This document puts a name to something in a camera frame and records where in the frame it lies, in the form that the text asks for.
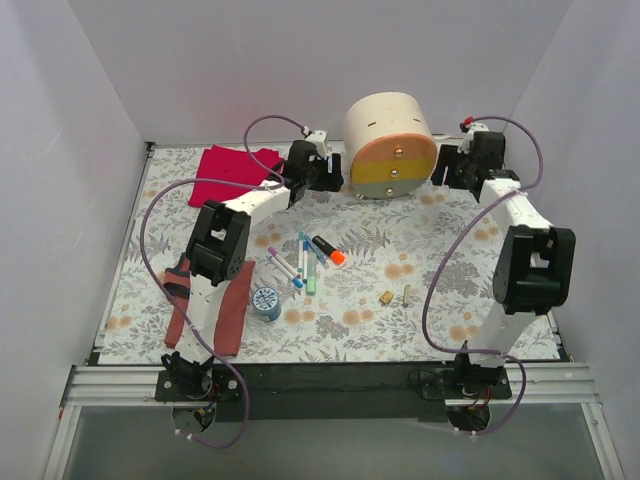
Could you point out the teal cap white marker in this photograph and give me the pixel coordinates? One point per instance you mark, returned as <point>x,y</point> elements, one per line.
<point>300,251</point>

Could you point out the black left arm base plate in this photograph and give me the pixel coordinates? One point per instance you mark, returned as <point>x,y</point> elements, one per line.
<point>217,385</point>

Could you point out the blue cap white marker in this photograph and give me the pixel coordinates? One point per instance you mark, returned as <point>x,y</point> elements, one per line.
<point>289,275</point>

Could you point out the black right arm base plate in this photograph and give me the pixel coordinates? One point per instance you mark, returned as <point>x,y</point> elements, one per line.
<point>443,383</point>

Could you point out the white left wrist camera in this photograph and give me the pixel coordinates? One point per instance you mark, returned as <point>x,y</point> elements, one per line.
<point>319,139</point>

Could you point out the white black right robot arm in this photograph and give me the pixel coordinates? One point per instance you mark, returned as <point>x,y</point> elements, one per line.
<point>533,271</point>

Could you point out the rust brown folded garment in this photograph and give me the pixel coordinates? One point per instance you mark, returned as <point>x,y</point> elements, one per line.
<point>217,312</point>

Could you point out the black orange highlighter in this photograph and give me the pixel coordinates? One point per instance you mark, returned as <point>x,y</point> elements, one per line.
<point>329,250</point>

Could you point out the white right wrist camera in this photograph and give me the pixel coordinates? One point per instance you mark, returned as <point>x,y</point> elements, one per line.
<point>469,127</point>

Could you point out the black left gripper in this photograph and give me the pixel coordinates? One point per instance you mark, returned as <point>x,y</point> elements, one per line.
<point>331,173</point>

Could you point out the blue pen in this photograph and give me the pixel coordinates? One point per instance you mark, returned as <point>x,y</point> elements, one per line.
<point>321,257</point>

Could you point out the floral patterned table mat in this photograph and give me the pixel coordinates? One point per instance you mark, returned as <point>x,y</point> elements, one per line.
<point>433,239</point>

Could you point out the aluminium frame rail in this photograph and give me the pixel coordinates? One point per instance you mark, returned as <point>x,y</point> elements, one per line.
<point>332,421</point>

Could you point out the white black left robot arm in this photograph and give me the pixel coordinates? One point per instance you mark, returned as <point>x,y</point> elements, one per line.
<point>217,249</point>

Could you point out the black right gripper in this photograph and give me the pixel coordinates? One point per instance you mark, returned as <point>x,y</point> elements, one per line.
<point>445,167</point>

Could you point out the blue patterned tape roll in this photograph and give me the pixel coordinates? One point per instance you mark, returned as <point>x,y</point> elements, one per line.
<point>266,302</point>

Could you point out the small brass sharpener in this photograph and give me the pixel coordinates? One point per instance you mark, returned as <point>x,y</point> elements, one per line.
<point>386,297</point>

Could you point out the purple cap white marker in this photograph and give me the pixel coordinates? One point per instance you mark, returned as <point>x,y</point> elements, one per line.
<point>278,258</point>

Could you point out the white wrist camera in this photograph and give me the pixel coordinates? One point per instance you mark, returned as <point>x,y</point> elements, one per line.
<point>319,139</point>
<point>469,127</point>

